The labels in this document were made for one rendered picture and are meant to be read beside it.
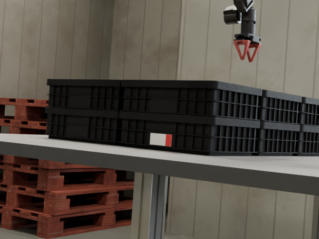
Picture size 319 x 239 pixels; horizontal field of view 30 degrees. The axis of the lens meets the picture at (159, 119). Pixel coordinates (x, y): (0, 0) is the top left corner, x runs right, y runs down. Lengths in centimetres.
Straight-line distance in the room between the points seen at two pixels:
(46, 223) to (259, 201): 140
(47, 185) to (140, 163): 241
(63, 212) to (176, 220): 86
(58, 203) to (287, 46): 180
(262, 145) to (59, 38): 340
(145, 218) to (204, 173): 25
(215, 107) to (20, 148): 60
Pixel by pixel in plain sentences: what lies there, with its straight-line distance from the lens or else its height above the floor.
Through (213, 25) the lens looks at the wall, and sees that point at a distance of 420.
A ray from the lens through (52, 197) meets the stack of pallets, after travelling 386.
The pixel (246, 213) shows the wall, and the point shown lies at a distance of 402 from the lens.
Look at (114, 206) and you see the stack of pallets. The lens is 435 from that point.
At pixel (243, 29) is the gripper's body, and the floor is 118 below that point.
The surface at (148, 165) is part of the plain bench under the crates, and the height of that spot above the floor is 68.
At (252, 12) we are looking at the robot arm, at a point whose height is 125.
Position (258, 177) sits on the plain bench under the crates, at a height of 68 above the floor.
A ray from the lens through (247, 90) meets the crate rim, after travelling 194.
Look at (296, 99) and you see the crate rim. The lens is 224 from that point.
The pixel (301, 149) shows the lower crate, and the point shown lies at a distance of 233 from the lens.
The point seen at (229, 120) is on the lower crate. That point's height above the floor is 81.
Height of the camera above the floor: 79
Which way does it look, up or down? level
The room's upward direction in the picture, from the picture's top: 4 degrees clockwise
